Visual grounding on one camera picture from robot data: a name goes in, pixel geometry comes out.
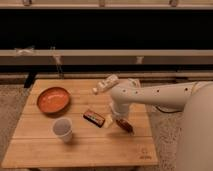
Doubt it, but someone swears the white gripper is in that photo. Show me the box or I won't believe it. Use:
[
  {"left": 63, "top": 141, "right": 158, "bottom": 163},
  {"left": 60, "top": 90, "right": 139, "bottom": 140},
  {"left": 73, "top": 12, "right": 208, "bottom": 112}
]
[{"left": 104, "top": 102, "right": 130, "bottom": 128}]

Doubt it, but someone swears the red pepper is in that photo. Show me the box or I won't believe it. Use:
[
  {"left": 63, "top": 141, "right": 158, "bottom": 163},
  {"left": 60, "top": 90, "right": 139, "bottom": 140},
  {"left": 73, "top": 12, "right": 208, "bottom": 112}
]
[{"left": 116, "top": 119, "right": 133, "bottom": 132}]

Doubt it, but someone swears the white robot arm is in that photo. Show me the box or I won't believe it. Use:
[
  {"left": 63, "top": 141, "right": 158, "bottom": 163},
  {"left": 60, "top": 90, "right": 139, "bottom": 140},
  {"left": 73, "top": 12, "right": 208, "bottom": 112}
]
[{"left": 110, "top": 80, "right": 213, "bottom": 171}]

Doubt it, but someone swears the orange ceramic bowl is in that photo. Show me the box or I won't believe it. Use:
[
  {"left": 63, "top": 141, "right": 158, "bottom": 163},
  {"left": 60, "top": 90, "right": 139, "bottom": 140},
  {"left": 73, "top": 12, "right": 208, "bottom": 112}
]
[{"left": 37, "top": 87, "right": 71, "bottom": 114}]

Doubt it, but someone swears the brown chocolate bar package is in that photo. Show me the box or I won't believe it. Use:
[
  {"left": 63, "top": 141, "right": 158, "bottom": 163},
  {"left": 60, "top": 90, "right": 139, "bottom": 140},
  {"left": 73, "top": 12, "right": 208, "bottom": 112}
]
[{"left": 83, "top": 110, "right": 105, "bottom": 128}]

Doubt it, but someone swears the white plastic bottle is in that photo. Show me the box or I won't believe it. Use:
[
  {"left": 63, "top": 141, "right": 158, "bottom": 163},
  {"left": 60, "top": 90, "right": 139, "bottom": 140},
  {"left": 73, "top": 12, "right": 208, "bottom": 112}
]
[{"left": 92, "top": 74, "right": 119, "bottom": 94}]

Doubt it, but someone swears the wooden table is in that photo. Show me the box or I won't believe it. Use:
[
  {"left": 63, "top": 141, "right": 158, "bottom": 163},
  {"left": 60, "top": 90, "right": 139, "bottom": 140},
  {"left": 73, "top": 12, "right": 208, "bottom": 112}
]
[{"left": 2, "top": 79, "right": 158, "bottom": 169}]

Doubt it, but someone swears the black cable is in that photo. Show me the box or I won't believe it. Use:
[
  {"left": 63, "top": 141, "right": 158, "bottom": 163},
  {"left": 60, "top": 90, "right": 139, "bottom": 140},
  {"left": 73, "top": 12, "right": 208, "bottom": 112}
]
[{"left": 153, "top": 105, "right": 178, "bottom": 114}]

